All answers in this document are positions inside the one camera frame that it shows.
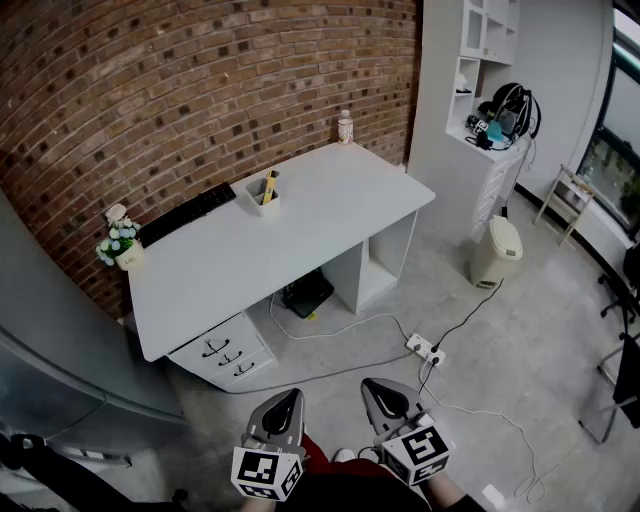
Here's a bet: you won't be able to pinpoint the black cable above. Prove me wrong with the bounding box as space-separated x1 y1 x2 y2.
429 277 506 352

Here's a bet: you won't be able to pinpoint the wooden rack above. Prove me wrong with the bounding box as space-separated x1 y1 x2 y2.
533 163 597 247

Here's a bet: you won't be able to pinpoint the white bottle with yellow label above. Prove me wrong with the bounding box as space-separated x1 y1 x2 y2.
337 109 355 146

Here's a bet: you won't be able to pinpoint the black stand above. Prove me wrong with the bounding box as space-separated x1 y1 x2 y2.
0 433 191 512

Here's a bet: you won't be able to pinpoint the white pot of blue flowers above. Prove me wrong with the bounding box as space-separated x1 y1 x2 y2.
95 215 146 272

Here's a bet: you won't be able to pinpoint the white drawer unit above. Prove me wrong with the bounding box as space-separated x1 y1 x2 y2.
167 312 279 394

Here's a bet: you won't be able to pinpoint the black box under desk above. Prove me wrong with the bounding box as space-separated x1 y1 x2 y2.
282 269 335 320

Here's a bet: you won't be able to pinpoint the black office chair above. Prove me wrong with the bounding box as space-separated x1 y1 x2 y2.
597 243 640 327

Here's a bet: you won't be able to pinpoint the grey cable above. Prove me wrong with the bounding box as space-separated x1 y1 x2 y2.
232 348 417 396

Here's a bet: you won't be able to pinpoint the white pen holder box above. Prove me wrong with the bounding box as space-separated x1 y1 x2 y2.
244 177 282 219

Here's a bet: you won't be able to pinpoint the black headset gear pile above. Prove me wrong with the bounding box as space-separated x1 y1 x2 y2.
466 82 544 152

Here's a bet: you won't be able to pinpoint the white shelf cabinet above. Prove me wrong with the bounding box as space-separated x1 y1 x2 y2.
444 0 532 246

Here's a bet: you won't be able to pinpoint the person's right forearm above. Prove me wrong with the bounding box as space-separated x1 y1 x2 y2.
427 469 472 512

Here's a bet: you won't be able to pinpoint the metal frame chair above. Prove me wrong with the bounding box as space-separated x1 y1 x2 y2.
578 330 640 445

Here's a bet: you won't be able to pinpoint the white power strip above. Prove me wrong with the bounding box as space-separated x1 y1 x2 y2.
405 332 447 369

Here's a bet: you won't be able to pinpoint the thin white looped cable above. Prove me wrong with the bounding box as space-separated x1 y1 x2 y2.
418 359 547 501

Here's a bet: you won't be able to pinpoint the black keyboard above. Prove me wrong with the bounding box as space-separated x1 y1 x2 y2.
138 181 238 249

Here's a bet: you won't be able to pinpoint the grey cabinet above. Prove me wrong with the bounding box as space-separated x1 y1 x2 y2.
0 189 187 512

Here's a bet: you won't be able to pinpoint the white desk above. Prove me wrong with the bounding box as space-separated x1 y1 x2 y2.
128 141 437 364

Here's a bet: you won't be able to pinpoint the person's red shorts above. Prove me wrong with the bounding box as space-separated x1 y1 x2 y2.
301 433 384 477

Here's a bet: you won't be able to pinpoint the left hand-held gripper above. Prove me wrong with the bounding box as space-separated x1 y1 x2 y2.
231 389 307 501

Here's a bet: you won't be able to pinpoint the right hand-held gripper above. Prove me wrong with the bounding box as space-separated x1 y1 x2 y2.
360 378 452 488

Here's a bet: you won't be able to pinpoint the person's black top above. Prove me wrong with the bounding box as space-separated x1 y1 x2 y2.
294 469 489 512

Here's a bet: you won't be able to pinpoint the beige trash bin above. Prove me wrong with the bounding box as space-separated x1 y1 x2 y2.
468 214 524 290

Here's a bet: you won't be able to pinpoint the window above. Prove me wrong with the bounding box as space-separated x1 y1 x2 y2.
574 9 640 237

